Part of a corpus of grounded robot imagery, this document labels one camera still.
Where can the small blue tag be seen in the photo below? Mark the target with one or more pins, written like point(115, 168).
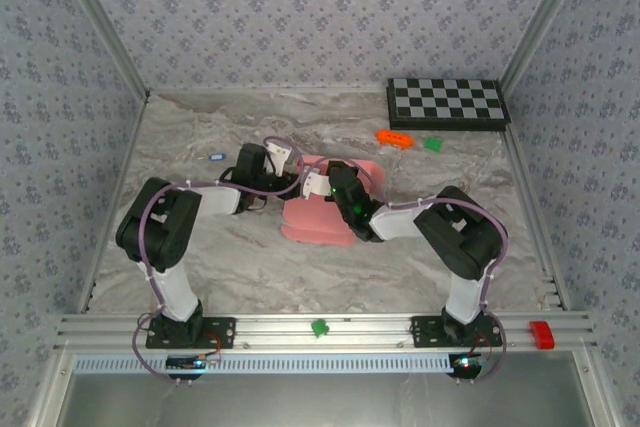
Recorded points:
point(215, 156)

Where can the pink paper box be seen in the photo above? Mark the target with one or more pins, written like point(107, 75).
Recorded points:
point(312, 219)

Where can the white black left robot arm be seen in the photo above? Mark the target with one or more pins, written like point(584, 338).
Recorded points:
point(175, 287)

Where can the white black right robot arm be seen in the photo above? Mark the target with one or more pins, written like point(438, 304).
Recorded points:
point(465, 297)

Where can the orange toy brick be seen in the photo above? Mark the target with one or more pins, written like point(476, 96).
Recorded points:
point(395, 139)

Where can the green toy brick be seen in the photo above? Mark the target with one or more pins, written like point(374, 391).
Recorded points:
point(434, 143)

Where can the green plastic clip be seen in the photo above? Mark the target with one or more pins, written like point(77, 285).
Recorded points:
point(319, 328)

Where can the black grey chessboard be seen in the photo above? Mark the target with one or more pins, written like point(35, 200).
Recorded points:
point(450, 102)

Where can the right circuit board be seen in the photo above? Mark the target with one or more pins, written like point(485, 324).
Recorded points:
point(467, 363)

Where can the circuit board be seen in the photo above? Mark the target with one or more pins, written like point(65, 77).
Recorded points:
point(190, 362)
point(467, 363)

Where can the grey metal sheet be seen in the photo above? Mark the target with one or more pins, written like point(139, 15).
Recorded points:
point(320, 402)

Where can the left circuit board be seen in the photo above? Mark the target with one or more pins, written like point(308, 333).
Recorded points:
point(190, 362)

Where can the red plastic block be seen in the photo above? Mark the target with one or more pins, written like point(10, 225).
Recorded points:
point(542, 335)

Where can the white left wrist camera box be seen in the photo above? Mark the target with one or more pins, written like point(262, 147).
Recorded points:
point(277, 154)

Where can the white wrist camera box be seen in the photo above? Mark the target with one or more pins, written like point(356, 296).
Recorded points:
point(277, 154)
point(315, 184)

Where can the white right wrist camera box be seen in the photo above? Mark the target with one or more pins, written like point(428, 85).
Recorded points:
point(315, 184)

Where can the aluminium rear rail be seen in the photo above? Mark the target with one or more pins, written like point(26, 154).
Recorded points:
point(200, 91)

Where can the aluminium side rail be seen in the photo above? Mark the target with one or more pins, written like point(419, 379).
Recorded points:
point(527, 172)
point(129, 147)

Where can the aluminium mounting rail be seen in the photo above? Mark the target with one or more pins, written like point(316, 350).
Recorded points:
point(360, 332)

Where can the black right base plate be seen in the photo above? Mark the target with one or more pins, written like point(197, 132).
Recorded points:
point(425, 332)

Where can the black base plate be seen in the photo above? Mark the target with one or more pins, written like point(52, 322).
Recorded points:
point(222, 332)
point(425, 332)

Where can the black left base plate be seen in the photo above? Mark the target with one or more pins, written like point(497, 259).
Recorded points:
point(222, 332)

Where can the aluminium frame post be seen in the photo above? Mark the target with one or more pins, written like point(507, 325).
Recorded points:
point(106, 22)
point(541, 22)

